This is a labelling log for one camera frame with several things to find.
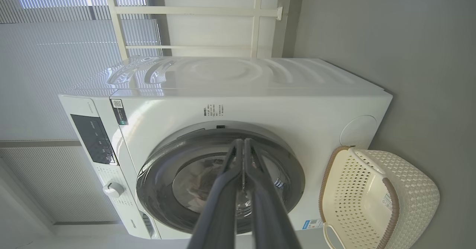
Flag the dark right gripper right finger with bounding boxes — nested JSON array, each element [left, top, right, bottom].
[[244, 138, 302, 249]]

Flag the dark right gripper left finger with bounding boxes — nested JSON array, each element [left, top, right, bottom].
[[187, 139, 244, 249]]

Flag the black washing machine door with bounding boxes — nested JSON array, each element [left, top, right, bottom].
[[136, 128, 306, 235]]

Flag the white front-load washing machine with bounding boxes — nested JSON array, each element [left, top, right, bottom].
[[58, 56, 393, 240]]

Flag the cream perforated laundry basket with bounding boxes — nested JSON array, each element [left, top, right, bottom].
[[319, 146, 440, 249]]

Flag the white control knob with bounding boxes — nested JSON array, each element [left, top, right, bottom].
[[103, 181, 125, 199]]

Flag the round white filter cover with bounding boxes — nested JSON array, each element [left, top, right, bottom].
[[340, 115, 378, 149]]

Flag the black QR code sticker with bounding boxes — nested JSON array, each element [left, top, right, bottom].
[[110, 99, 129, 126]]

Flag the black display panel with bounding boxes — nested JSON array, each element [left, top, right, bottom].
[[70, 114, 118, 166]]

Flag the white metal railing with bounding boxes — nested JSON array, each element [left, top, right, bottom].
[[102, 0, 283, 60]]

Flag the white window blinds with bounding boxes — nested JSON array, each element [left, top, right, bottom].
[[0, 0, 162, 223]]

